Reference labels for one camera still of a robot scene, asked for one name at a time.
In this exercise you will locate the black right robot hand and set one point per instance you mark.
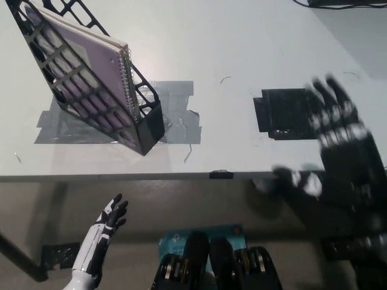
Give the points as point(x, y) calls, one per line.
point(350, 169)

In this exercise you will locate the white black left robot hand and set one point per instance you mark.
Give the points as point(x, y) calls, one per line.
point(96, 241)

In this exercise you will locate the purple spiral notebook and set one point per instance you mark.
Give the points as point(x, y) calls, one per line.
point(99, 51)

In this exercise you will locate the black mesh file shelf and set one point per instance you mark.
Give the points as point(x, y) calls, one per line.
point(148, 130)

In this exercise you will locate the black floor tape patch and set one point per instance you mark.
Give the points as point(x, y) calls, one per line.
point(60, 255)

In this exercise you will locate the black table leg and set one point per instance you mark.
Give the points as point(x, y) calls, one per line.
point(24, 259)

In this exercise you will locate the teal cardboard box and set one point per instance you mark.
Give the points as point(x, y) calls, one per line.
point(175, 238)

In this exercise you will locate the black tape square patch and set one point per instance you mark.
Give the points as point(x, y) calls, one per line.
point(281, 111)

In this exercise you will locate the small black tape strip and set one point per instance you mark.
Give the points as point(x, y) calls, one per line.
point(221, 174)

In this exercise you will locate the grey duct tape patch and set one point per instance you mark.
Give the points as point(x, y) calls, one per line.
point(178, 114)

